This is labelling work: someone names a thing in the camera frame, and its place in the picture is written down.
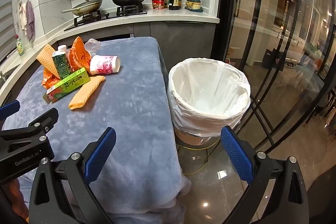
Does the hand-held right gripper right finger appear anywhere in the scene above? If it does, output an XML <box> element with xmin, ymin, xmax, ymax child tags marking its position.
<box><xmin>220</xmin><ymin>126</ymin><xmax>311</xmax><ymax>224</ymax></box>

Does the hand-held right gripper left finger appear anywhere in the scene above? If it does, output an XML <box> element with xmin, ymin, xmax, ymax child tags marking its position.
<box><xmin>28</xmin><ymin>127</ymin><xmax>117</xmax><ymax>224</ymax></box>

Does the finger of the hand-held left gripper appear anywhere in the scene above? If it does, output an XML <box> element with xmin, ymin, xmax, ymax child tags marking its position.
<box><xmin>0</xmin><ymin>100</ymin><xmax>21</xmax><ymax>123</ymax></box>
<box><xmin>0</xmin><ymin>108</ymin><xmax>60</xmax><ymax>146</ymax></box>

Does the long green cardboard box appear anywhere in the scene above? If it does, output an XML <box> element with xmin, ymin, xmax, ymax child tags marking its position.
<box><xmin>43</xmin><ymin>67</ymin><xmax>91</xmax><ymax>104</ymax></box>

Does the green drink carton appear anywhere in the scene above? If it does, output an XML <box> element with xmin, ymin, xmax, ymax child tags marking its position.
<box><xmin>52</xmin><ymin>45</ymin><xmax>72</xmax><ymax>80</ymax></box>

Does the white lined trash bin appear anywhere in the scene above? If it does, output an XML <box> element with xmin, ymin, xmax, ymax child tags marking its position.
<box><xmin>167</xmin><ymin>57</ymin><xmax>252</xmax><ymax>146</ymax></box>

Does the orange snack bag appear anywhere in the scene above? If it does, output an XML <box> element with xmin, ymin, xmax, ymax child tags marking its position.
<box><xmin>41</xmin><ymin>36</ymin><xmax>93</xmax><ymax>90</ymax></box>

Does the pink patterned paper cup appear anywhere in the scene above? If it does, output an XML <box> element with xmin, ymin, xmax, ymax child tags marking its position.
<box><xmin>89</xmin><ymin>54</ymin><xmax>121</xmax><ymax>75</ymax></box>

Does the clear plastic bag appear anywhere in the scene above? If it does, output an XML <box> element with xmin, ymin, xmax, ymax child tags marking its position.
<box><xmin>84</xmin><ymin>38</ymin><xmax>101</xmax><ymax>57</ymax></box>

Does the gold metal bin stand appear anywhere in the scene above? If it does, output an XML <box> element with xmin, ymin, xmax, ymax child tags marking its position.
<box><xmin>175</xmin><ymin>135</ymin><xmax>232</xmax><ymax>175</ymax></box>

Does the grey-blue plush blanket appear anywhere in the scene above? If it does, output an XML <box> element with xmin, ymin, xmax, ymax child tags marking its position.
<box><xmin>1</xmin><ymin>37</ymin><xmax>194</xmax><ymax>214</ymax></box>

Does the green dish soap bottle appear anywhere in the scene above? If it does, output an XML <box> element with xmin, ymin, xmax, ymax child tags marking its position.
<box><xmin>15</xmin><ymin>34</ymin><xmax>26</xmax><ymax>57</ymax></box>

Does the purple hanging towel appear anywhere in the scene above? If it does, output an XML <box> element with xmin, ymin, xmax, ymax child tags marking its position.
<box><xmin>25</xmin><ymin>0</ymin><xmax>36</xmax><ymax>42</ymax></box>

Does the pale pink hanging towel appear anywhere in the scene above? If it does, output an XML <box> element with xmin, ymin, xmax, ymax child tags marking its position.
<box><xmin>18</xmin><ymin>3</ymin><xmax>28</xmax><ymax>31</ymax></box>

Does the black shopping bag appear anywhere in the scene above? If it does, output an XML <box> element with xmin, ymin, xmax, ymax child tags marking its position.
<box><xmin>262</xmin><ymin>48</ymin><xmax>287</xmax><ymax>71</ymax></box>

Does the beige wok with lid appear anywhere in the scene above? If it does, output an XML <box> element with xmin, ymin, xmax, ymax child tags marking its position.
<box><xmin>62</xmin><ymin>0</ymin><xmax>104</xmax><ymax>17</ymax></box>

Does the black gas stove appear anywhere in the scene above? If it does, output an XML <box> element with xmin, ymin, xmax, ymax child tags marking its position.
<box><xmin>63</xmin><ymin>4</ymin><xmax>149</xmax><ymax>31</ymax></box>

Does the grey kitchen cabinet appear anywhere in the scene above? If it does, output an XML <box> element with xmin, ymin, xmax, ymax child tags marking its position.
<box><xmin>100</xmin><ymin>20</ymin><xmax>217</xmax><ymax>63</ymax></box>

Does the glass sliding door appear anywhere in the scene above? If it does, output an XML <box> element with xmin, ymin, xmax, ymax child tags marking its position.
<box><xmin>217</xmin><ymin>0</ymin><xmax>336</xmax><ymax>177</ymax></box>

